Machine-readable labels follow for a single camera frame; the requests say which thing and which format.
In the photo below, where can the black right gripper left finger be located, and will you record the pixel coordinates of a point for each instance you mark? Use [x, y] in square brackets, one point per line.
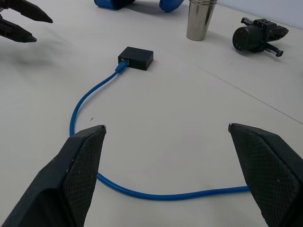
[59, 179]

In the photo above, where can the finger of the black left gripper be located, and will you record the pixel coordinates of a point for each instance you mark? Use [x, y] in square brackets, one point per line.
[28, 10]
[16, 32]

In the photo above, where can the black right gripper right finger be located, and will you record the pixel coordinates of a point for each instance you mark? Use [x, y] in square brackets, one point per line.
[267, 170]

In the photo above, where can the small black box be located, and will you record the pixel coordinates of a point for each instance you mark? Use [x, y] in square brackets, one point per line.
[139, 58]

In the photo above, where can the blue padded object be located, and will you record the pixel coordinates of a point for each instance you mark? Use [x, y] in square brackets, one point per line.
[113, 3]
[170, 4]

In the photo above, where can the black spare gripper unit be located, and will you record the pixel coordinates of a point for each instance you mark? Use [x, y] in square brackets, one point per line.
[255, 36]

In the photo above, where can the steel cup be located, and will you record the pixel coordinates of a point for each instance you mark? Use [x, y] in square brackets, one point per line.
[200, 22]
[203, 1]

